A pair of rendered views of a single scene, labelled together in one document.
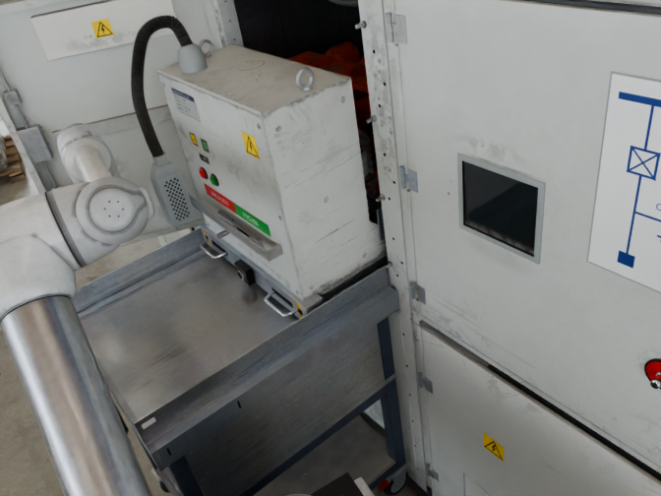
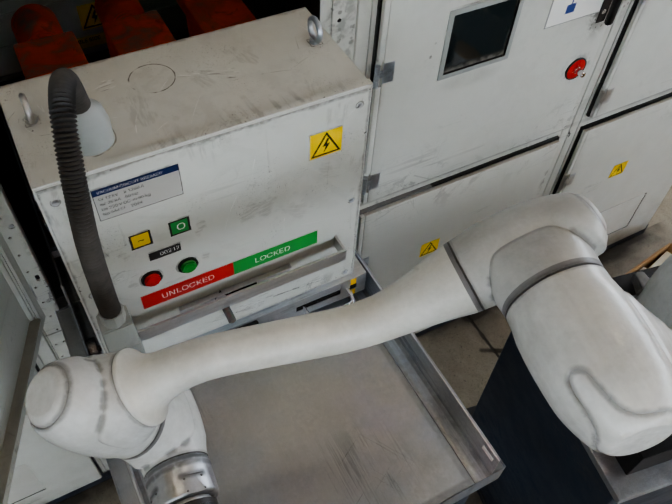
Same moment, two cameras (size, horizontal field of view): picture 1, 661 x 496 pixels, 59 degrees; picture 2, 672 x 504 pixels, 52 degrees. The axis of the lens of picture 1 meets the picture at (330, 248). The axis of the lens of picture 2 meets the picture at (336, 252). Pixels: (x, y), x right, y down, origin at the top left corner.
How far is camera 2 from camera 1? 1.44 m
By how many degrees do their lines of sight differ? 63
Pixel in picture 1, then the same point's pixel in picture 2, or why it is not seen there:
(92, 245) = not seen: hidden behind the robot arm
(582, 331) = (528, 83)
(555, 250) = (521, 38)
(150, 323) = (268, 484)
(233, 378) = (426, 369)
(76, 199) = (581, 238)
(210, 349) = (354, 402)
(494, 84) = not seen: outside the picture
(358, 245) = not seen: hidden behind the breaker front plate
